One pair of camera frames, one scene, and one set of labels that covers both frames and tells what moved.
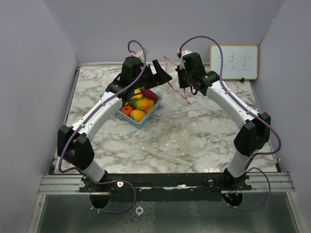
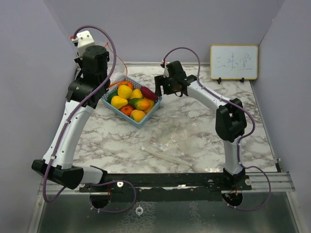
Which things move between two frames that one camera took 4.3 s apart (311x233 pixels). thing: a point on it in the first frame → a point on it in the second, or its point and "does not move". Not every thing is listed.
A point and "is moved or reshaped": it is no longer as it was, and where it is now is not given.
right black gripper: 182,84 → 166,91
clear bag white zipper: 173,140 does not move
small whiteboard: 240,62 does not move
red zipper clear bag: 172,70 is moved or reshaped
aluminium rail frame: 260,183 does not move
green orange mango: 139,104 does not move
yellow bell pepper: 136,91 does not move
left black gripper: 160,78 → 80,61
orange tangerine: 127,109 does not move
